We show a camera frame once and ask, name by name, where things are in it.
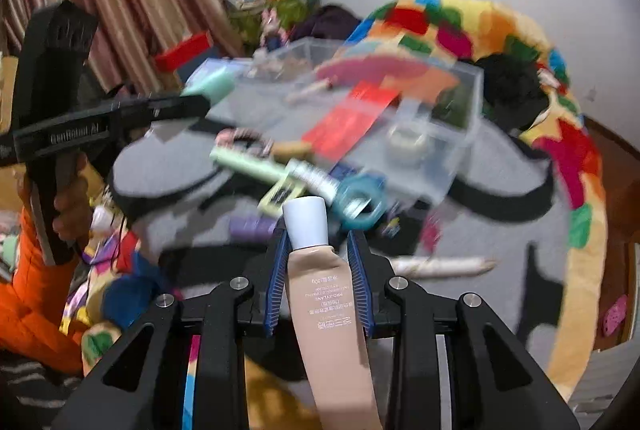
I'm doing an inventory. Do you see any mint green small tube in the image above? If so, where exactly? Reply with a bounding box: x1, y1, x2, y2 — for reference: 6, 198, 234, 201
181, 70, 234, 108

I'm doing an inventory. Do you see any beige foundation tube white cap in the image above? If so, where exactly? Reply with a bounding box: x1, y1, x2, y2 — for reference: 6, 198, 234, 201
283, 196, 382, 429

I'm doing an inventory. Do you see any person's left hand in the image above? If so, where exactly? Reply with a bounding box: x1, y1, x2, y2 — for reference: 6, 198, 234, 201
52, 153, 93, 245

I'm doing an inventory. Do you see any red box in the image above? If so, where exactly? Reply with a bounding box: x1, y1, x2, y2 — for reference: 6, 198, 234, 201
154, 31, 214, 74

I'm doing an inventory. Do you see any purple black spray bottle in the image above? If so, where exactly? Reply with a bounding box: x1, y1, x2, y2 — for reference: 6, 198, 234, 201
228, 216, 278, 244

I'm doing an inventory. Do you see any light green stick tube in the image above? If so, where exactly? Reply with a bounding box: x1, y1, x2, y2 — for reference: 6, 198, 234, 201
209, 146, 288, 183

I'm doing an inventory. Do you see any grey black blanket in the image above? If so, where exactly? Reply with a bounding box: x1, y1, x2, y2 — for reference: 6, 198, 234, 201
108, 103, 570, 367

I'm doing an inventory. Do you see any tan 4B eraser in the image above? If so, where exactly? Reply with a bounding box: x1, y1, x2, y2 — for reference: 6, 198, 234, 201
271, 141, 314, 165

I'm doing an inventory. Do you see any pink bunny toy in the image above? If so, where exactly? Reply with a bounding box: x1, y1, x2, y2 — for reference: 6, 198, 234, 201
260, 8, 288, 52

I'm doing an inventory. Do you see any green mahjong tile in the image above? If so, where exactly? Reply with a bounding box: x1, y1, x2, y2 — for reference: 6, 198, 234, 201
257, 177, 306, 219

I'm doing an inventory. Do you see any cream tube red cap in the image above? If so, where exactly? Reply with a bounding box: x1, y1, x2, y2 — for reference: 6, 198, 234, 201
285, 78, 336, 104

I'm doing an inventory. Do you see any pink slipper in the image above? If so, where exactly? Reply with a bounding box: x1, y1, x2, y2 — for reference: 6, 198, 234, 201
602, 295, 628, 337

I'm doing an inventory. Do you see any white gold-tipped pen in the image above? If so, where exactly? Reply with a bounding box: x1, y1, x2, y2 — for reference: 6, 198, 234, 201
388, 256, 498, 279

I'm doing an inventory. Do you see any red envelope packet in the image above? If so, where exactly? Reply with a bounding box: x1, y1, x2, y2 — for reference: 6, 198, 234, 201
302, 80, 400, 161

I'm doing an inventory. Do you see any white ointment tube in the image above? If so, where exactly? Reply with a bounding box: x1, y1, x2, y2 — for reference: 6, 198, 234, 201
285, 158, 340, 205

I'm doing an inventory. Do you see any blue small card box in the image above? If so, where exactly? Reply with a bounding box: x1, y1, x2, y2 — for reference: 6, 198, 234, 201
329, 161, 359, 181

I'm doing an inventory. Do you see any dark purple clothing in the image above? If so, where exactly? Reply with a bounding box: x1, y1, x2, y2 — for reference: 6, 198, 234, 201
288, 5, 361, 42

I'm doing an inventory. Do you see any small yellow blue charm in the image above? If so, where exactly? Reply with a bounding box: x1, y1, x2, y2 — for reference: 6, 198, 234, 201
381, 216, 401, 239

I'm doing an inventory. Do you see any orange jacket sleeve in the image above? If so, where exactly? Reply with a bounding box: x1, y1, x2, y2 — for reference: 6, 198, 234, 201
1, 210, 85, 375

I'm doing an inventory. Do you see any teal tape roll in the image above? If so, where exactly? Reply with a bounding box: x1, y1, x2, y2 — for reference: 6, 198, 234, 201
331, 173, 386, 231

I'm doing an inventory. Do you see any clear plastic storage bin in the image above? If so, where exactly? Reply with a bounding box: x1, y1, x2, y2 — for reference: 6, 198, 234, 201
186, 38, 483, 204

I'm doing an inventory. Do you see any white tape roll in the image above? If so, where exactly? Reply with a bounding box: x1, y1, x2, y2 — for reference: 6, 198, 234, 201
386, 124, 428, 166

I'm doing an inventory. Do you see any colourful patchwork quilt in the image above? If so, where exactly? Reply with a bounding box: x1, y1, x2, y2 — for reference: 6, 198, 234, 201
60, 0, 610, 430

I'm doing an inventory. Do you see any dark green bottle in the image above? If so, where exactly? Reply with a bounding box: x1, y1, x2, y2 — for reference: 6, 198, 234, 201
432, 85, 473, 130

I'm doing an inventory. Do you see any black clothing pile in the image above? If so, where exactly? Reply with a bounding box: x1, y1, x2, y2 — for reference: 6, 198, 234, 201
474, 53, 550, 132

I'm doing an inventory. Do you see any pink braided hair tie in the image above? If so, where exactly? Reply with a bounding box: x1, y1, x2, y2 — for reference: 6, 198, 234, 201
214, 127, 276, 159

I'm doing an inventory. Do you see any pink charm keychain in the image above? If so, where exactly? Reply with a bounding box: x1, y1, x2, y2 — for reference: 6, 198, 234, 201
419, 213, 442, 255

